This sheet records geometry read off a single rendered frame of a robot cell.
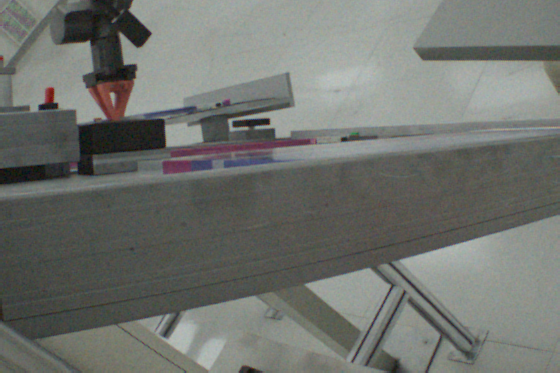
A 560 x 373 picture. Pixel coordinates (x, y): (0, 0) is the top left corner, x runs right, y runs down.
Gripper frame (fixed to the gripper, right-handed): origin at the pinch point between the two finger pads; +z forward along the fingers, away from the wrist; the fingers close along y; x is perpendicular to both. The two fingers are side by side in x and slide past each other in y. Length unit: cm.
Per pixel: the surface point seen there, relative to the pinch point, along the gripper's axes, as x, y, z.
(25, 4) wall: 272, -700, -173
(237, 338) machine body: 3.3, 21.6, 37.8
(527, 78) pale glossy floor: 130, 7, 3
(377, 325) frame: 38, 20, 47
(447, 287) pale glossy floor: 79, 6, 52
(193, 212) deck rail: -44, 88, 7
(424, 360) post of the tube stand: 63, 10, 65
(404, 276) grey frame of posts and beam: 47, 21, 39
